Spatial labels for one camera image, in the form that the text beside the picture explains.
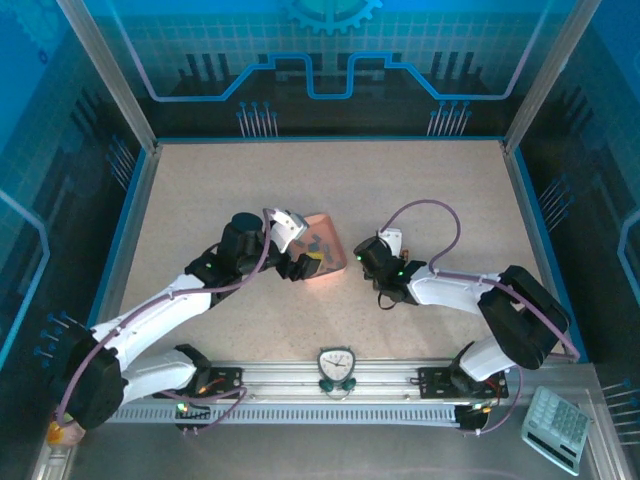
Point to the pink plastic tray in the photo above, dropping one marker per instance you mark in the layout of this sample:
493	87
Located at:
330	227

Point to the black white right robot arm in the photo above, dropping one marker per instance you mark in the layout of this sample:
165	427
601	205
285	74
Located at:
525	310

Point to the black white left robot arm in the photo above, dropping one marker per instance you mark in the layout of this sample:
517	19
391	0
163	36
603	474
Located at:
150	310

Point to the white alarm clock teal bells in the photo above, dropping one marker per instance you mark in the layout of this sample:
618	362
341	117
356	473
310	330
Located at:
336	364

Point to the aluminium table side bar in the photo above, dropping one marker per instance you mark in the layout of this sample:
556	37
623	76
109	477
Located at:
534	240
130	240

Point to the black controller box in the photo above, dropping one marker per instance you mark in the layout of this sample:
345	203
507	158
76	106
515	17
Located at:
472	417
192	412

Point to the teal desk calculator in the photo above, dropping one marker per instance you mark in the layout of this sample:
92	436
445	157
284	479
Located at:
555	425

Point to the pink plastic bottle yellow cap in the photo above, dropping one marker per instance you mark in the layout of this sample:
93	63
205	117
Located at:
62	435

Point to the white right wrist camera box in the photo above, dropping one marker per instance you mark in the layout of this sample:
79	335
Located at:
392	237

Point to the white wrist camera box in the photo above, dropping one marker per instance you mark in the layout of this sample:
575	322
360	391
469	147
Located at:
287	227
392	237

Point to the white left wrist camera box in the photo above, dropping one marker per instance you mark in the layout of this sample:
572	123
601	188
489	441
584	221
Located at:
287	227

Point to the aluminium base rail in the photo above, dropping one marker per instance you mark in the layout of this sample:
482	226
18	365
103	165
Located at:
300	375

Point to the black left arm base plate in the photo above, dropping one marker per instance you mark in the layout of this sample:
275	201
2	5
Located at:
227	375

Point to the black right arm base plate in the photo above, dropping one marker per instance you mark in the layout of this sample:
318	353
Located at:
432	382

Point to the aluminium frame post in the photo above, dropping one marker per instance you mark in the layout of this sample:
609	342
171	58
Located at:
109	75
550	75

